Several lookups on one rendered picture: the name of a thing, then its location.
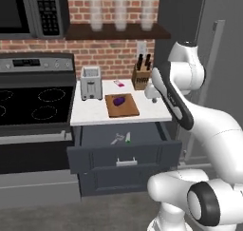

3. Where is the silver oven door handle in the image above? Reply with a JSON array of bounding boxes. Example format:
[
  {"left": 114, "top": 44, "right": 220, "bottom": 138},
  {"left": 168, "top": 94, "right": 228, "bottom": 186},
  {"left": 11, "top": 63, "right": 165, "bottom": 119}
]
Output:
[{"left": 0, "top": 130, "right": 74, "bottom": 146}]

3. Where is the dark grey open drawer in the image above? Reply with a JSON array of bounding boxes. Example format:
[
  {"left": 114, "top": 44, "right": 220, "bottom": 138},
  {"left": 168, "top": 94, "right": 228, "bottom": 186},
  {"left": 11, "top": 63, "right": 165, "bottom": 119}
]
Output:
[{"left": 65, "top": 121, "right": 183, "bottom": 176}]

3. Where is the silver drawer handle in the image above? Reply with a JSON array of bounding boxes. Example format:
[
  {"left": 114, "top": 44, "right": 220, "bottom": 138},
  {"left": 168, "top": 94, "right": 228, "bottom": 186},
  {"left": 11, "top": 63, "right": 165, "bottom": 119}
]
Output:
[{"left": 115, "top": 156, "right": 139, "bottom": 167}]

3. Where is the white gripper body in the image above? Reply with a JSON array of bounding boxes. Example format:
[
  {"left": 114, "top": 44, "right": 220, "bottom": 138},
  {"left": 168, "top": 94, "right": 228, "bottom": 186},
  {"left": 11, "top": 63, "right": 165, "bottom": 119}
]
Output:
[{"left": 144, "top": 82, "right": 164, "bottom": 104}]

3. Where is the dark wooden wall shelf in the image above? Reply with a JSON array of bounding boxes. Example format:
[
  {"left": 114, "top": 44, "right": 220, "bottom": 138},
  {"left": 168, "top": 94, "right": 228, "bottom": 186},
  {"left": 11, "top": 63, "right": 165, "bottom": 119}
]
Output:
[{"left": 65, "top": 22, "right": 172, "bottom": 41}]

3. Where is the silver black microwave oven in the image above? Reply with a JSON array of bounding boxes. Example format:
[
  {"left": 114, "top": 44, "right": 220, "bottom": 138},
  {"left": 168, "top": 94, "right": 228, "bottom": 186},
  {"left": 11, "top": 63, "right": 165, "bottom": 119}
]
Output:
[{"left": 0, "top": 0, "right": 70, "bottom": 40}]

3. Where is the black steel stove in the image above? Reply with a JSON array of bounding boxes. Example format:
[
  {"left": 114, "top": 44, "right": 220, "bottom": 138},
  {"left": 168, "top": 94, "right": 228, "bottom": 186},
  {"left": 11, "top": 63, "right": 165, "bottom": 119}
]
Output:
[{"left": 0, "top": 51, "right": 81, "bottom": 210}]

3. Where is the silver peeler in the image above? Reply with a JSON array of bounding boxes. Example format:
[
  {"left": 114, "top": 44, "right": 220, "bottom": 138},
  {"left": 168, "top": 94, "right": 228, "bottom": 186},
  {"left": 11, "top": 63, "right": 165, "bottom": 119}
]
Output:
[{"left": 110, "top": 132, "right": 125, "bottom": 145}]

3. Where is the grey fridge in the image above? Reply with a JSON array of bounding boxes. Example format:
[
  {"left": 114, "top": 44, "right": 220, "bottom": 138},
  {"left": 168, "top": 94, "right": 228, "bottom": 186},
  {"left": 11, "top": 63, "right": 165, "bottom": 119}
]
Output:
[{"left": 153, "top": 0, "right": 243, "bottom": 182}]

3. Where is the purple eggplant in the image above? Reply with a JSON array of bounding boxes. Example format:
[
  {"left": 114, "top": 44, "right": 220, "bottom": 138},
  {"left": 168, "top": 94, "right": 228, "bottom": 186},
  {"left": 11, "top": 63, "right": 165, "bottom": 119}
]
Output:
[{"left": 112, "top": 95, "right": 127, "bottom": 107}]

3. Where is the white wall socket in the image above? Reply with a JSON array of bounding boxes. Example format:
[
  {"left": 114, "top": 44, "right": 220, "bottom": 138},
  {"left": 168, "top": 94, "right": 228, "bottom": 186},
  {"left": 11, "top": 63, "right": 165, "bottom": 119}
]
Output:
[{"left": 136, "top": 40, "right": 148, "bottom": 56}]

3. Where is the wooden cutting board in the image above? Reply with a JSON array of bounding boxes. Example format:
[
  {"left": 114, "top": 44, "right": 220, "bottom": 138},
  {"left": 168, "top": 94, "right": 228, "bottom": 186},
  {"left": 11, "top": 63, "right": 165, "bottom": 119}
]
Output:
[{"left": 103, "top": 92, "right": 140, "bottom": 119}]

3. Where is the wooden knife block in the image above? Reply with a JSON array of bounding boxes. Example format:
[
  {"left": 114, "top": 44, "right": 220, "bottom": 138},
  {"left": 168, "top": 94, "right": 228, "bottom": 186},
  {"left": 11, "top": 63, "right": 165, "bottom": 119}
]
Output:
[{"left": 131, "top": 63, "right": 153, "bottom": 91}]

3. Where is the black knife handle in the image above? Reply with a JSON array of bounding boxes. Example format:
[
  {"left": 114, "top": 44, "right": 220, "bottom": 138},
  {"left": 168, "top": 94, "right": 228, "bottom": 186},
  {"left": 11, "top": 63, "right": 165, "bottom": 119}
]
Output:
[
  {"left": 137, "top": 53, "right": 144, "bottom": 71},
  {"left": 143, "top": 53, "right": 152, "bottom": 71}
]

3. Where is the silver toaster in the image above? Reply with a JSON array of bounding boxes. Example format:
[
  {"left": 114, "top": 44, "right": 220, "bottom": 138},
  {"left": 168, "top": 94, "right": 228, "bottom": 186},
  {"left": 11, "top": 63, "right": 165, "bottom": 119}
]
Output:
[{"left": 80, "top": 66, "right": 103, "bottom": 102}]

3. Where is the dark grey cupboard drawer front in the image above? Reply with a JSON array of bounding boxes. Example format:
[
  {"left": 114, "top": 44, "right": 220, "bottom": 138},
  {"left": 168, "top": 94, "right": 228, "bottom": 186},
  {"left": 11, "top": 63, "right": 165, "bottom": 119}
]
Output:
[{"left": 77, "top": 166, "right": 174, "bottom": 198}]

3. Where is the clear glass jar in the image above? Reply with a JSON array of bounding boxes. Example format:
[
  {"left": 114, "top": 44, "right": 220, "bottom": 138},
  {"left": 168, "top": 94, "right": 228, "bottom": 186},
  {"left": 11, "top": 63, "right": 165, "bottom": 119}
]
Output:
[
  {"left": 140, "top": 0, "right": 156, "bottom": 32},
  {"left": 113, "top": 0, "right": 128, "bottom": 32},
  {"left": 88, "top": 0, "right": 104, "bottom": 32}
]

